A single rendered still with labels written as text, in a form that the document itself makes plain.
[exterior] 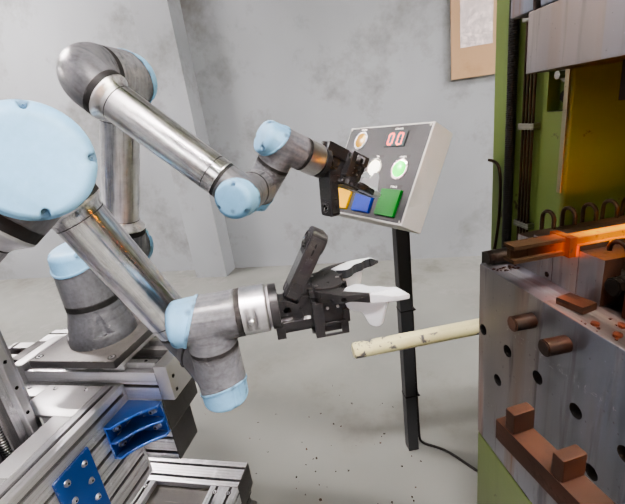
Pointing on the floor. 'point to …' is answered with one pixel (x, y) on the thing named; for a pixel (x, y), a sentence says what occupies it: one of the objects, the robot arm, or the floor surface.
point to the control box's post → (404, 332)
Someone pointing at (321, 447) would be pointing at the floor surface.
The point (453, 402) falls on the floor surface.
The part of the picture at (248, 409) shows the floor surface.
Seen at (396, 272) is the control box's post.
